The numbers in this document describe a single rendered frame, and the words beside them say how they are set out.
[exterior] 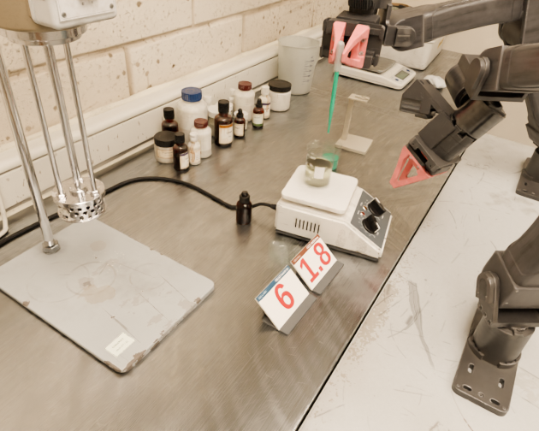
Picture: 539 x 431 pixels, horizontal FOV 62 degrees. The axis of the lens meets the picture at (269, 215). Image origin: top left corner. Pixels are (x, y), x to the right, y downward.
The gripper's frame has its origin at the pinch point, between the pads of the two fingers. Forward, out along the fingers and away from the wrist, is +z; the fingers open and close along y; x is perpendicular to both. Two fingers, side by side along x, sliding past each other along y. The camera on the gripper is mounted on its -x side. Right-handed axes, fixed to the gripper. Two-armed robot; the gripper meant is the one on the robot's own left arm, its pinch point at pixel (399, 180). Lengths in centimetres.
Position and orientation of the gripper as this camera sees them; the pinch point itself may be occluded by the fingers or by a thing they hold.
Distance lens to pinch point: 83.6
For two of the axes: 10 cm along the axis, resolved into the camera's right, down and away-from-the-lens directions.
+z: -5.2, 5.5, 6.5
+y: -6.7, 2.1, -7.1
